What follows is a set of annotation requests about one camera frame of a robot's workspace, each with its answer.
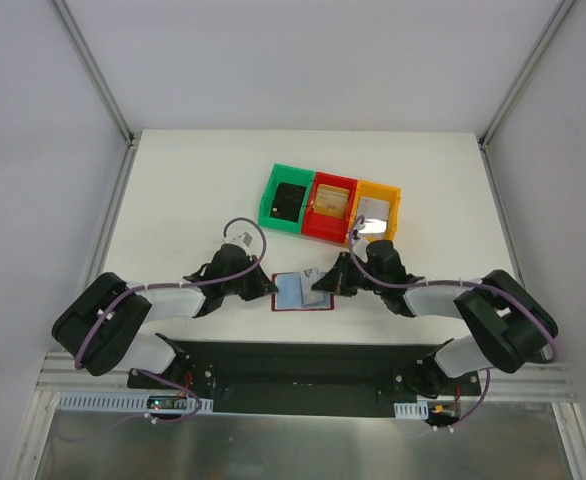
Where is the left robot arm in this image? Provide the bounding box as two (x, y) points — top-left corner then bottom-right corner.
(51, 244), (279, 389)

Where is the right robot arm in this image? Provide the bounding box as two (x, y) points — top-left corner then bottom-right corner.
(311, 240), (558, 398)

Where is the left aluminium table rail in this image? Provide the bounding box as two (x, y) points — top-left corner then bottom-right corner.
(36, 134), (141, 390)

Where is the red plastic bin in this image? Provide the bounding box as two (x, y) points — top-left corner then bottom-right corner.
(301, 172), (358, 244)

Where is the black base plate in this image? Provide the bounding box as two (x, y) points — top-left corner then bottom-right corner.
(125, 337), (494, 416)

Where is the right aluminium table rail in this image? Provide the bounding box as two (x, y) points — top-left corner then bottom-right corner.
(478, 140), (577, 403)

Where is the yellow plastic bin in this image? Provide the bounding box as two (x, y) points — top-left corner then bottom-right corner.
(347, 180), (401, 241)

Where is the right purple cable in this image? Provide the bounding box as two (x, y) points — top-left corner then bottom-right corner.
(347, 214), (562, 436)

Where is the left white cable duct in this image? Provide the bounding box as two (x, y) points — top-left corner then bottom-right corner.
(57, 392), (214, 415)

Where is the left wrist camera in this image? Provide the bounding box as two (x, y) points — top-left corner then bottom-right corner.
(231, 232), (253, 252)

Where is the gold VIP card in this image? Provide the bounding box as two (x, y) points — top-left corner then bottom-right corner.
(312, 184), (350, 218)

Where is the black VIP card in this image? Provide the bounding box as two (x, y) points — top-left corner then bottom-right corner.
(269, 182), (306, 223)

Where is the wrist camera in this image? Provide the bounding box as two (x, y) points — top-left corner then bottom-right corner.
(347, 216), (370, 249)
(231, 232), (253, 252)

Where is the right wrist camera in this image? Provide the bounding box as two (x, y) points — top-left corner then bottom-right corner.
(347, 216), (370, 249)

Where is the aluminium frame post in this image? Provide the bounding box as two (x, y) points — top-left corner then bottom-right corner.
(478, 0), (579, 150)
(49, 0), (135, 145)

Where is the white cable duct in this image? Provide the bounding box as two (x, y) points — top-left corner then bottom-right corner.
(394, 400), (429, 421)
(57, 392), (214, 415)

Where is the left aluminium frame post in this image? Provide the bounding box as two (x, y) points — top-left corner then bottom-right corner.
(49, 0), (135, 145)

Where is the green plastic bin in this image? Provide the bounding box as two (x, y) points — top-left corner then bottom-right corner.
(258, 164), (315, 235)

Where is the silver diamond VIP card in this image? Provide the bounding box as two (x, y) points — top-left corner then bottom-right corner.
(300, 267), (324, 307)

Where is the red leather card holder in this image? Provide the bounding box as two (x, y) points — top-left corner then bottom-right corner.
(271, 268), (335, 312)

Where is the right aluminium frame post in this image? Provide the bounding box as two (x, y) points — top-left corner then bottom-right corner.
(478, 0), (579, 150)

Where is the aluminium table rail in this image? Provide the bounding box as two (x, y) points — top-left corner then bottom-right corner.
(478, 140), (577, 403)
(36, 134), (141, 390)

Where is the right white cable duct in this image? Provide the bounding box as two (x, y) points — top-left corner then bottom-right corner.
(394, 400), (429, 421)

